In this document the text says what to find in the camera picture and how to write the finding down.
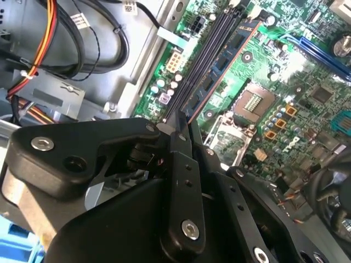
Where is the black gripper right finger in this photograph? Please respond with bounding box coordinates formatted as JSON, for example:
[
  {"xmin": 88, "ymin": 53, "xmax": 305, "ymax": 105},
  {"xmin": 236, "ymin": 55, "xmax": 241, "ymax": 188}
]
[{"xmin": 188, "ymin": 119, "xmax": 330, "ymax": 263}]

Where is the RAM stick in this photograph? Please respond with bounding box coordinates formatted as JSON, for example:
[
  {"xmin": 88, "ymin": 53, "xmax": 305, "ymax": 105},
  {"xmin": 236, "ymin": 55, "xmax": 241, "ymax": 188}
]
[{"xmin": 179, "ymin": 19, "xmax": 263, "ymax": 124}]

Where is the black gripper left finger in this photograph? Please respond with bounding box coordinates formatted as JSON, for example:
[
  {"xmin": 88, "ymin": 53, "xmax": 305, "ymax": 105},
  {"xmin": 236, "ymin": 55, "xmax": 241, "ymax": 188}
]
[{"xmin": 5, "ymin": 109, "xmax": 207, "ymax": 256}]

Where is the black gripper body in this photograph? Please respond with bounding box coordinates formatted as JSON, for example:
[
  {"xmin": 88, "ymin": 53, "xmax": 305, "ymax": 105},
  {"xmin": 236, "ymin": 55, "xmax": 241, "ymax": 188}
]
[{"xmin": 45, "ymin": 177, "xmax": 242, "ymax": 263}]

